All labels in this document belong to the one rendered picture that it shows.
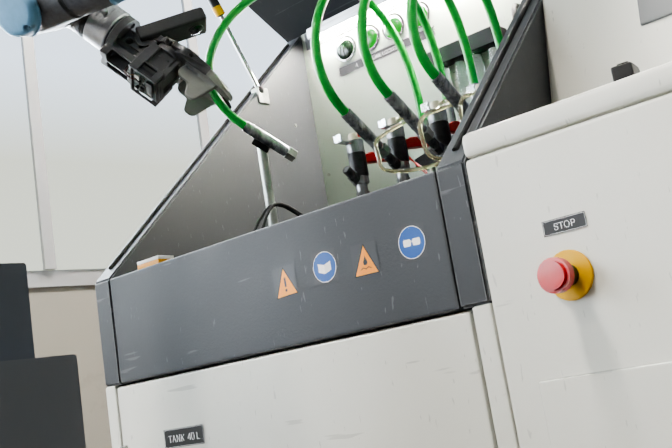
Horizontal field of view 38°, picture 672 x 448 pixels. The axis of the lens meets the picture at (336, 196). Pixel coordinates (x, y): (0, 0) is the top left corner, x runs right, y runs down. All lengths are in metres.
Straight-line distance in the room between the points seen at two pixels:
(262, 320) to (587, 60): 0.54
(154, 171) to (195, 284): 1.96
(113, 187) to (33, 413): 2.28
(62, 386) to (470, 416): 0.43
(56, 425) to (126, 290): 0.53
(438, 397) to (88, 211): 2.18
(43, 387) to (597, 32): 0.80
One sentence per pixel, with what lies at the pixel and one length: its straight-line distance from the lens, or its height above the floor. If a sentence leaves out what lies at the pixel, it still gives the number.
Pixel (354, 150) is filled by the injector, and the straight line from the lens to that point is 1.53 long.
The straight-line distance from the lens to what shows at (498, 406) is 1.09.
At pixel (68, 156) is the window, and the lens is 3.21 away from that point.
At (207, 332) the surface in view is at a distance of 1.38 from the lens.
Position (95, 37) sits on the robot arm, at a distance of 1.62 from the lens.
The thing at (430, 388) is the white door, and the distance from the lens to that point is 1.14.
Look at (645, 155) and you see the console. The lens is 1.01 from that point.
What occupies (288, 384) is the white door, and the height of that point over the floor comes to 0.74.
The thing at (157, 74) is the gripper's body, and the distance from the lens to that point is 1.55.
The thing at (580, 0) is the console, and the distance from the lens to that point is 1.37.
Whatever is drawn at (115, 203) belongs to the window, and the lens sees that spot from 3.24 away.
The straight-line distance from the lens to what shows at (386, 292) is 1.16.
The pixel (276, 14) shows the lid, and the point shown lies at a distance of 2.04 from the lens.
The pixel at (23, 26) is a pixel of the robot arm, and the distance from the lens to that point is 1.54.
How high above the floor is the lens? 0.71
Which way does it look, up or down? 12 degrees up
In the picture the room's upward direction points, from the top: 9 degrees counter-clockwise
